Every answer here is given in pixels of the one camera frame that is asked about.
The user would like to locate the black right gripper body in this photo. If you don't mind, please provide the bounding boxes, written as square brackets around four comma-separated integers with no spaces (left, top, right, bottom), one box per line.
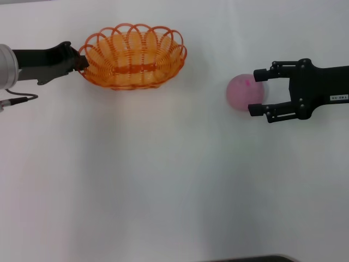
[289,57,349,120]

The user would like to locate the orange plastic woven basket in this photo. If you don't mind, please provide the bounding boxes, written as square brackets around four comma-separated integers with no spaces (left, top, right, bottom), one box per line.
[78,23,188,91]

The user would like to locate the pink peach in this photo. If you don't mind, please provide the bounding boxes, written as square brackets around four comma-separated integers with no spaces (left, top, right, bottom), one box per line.
[225,73,265,112]

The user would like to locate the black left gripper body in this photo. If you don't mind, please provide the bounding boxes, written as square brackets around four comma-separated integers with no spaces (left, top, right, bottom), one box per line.
[12,41,80,86]

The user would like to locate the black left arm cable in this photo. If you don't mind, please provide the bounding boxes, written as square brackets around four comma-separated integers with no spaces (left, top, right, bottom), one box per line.
[0,94,39,112]

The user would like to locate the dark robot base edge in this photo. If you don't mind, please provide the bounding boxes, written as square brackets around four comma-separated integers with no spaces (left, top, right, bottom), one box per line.
[207,254,298,262]

